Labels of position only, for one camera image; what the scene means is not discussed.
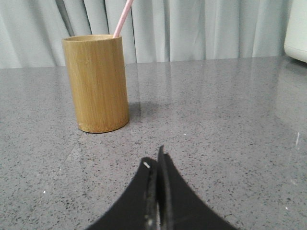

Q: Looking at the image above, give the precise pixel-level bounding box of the bamboo cylindrical cup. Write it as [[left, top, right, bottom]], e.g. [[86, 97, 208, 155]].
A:
[[62, 34, 130, 133]]

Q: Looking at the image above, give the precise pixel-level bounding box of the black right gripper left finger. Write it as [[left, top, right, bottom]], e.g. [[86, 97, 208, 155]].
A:
[[88, 157, 157, 230]]

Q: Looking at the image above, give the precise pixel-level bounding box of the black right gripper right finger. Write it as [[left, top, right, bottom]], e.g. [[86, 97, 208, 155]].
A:
[[157, 146, 234, 230]]

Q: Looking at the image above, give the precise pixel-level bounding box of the grey-white curtain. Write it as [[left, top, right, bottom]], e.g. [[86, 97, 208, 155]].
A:
[[0, 0, 292, 69]]

